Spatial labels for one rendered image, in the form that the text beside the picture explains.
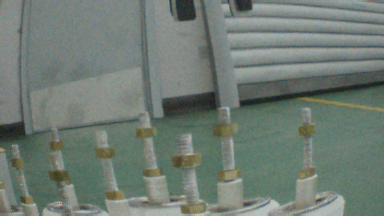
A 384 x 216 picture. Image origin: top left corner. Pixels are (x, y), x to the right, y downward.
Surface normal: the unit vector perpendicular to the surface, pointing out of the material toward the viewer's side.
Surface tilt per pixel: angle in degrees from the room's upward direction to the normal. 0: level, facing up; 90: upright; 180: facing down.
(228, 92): 90
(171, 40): 90
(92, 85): 90
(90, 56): 90
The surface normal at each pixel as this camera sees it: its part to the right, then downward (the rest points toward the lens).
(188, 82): 0.22, 0.04
